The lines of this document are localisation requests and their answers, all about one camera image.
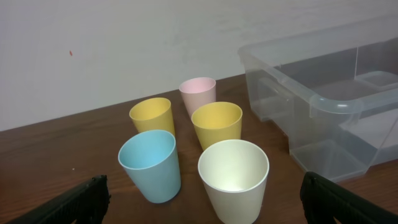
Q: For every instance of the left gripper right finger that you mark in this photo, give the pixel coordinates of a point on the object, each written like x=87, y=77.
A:
x=326, y=202

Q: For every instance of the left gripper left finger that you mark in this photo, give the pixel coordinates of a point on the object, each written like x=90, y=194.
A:
x=86, y=203

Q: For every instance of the clear plastic storage container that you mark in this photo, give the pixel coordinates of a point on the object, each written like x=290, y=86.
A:
x=308, y=84

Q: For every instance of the light blue plastic cup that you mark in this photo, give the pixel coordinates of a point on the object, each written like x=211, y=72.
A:
x=150, y=159

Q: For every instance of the pale green plastic cup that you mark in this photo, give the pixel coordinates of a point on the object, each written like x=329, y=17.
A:
x=234, y=173

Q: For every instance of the yellow plastic cup far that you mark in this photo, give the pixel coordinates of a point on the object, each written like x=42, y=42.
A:
x=153, y=113

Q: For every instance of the yellow plastic cup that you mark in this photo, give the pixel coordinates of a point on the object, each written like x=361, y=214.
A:
x=153, y=113
x=218, y=121

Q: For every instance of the yellow plastic cup near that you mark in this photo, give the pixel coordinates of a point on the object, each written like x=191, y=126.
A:
x=218, y=121

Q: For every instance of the pink plastic cup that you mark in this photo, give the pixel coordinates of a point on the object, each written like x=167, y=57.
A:
x=197, y=92

